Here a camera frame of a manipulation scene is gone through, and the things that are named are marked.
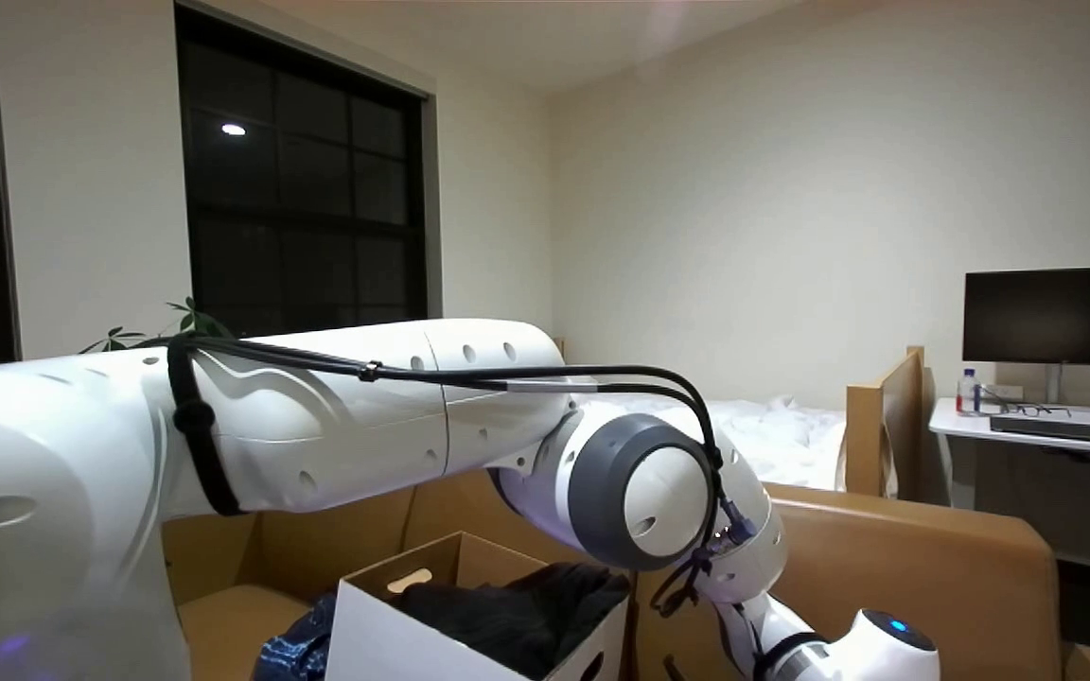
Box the green potted plant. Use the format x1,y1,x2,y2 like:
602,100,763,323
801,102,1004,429
75,294,235,358

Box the blue cloth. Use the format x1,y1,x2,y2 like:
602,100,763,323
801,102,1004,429
250,591,344,681

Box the clear water bottle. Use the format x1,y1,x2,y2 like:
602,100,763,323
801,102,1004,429
953,364,988,420

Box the large dark window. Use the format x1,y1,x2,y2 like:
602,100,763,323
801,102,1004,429
174,0,439,341

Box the white desk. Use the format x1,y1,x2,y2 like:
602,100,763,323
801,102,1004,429
929,393,1090,582

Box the black cable strap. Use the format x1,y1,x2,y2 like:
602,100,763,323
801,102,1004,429
163,332,250,524

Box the white cardboard storage box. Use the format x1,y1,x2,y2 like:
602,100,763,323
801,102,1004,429
322,525,637,681

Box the black keyboard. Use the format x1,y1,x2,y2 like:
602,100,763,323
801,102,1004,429
988,411,1090,452

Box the black computer monitor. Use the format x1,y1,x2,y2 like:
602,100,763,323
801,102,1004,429
959,263,1090,408

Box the tan leather sofa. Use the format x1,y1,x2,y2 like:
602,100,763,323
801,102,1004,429
158,468,1090,681

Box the black cloth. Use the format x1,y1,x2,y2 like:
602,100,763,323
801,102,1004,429
389,560,637,681

